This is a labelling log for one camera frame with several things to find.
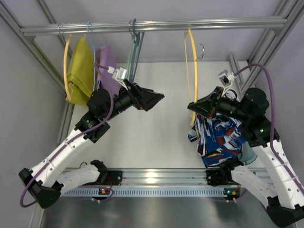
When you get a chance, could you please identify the teal blue empty hanger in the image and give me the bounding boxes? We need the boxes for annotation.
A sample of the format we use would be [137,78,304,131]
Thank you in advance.
[129,19,145,83]

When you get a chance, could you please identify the right aluminium frame post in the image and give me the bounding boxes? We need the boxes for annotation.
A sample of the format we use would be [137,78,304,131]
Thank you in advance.
[234,0,304,96]

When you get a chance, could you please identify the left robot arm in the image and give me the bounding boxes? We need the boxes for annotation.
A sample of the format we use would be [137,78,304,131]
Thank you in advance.
[19,79,165,209]

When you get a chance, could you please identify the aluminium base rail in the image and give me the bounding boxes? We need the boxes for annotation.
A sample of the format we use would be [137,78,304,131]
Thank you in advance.
[57,167,271,188]

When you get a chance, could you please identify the aluminium hanging rail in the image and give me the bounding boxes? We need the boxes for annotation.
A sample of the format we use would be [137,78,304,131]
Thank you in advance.
[20,16,287,36]

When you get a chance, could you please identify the light blue hanger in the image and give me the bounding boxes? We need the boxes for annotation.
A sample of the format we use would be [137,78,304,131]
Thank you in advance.
[87,21,97,92]

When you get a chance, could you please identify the blue white patterned trousers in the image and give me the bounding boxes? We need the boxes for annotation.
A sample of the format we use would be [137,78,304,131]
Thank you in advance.
[188,114,246,168]

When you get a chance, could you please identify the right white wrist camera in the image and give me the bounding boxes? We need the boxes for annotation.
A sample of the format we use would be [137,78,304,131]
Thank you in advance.
[218,70,235,95]

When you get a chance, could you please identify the teal plastic basket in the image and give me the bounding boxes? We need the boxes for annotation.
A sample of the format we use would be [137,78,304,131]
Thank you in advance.
[237,142,257,165]

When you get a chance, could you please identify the mustard yellow garment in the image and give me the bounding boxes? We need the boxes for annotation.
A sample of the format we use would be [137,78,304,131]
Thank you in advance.
[67,38,94,107]

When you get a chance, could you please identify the yellow hanger with trousers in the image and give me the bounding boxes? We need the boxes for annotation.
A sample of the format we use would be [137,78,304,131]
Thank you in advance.
[183,28,205,126]

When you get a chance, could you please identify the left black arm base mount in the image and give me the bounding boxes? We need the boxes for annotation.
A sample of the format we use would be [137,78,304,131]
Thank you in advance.
[95,170,123,186]

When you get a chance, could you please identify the green empty hanger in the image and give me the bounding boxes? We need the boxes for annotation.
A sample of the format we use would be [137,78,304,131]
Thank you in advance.
[126,19,137,79]

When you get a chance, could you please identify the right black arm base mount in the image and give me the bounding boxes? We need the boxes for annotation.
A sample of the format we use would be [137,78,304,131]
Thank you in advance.
[206,168,232,187]

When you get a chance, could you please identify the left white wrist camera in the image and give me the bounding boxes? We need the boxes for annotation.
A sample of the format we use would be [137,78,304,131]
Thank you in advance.
[107,66,127,89]

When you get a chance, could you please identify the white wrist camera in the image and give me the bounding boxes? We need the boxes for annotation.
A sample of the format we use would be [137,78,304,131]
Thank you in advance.
[107,66,127,89]
[218,70,235,95]

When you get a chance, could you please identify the slotted grey cable duct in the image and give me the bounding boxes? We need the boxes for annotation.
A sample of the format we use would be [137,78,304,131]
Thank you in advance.
[63,185,238,197]

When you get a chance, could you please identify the left aluminium frame post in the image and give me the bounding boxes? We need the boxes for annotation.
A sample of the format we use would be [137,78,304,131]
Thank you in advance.
[0,0,66,87]

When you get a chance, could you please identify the purple garment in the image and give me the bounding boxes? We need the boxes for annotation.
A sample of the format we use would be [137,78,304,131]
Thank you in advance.
[96,44,120,95]

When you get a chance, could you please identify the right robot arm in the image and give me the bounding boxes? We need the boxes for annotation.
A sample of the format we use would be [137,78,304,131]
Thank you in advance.
[188,87,304,228]

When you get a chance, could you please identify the aluminium frame post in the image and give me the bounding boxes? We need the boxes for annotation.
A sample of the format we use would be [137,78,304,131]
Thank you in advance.
[234,0,304,96]
[0,0,66,87]

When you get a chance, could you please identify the yellow hanger on left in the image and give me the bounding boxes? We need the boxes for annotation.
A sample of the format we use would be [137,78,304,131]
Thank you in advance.
[63,35,74,102]

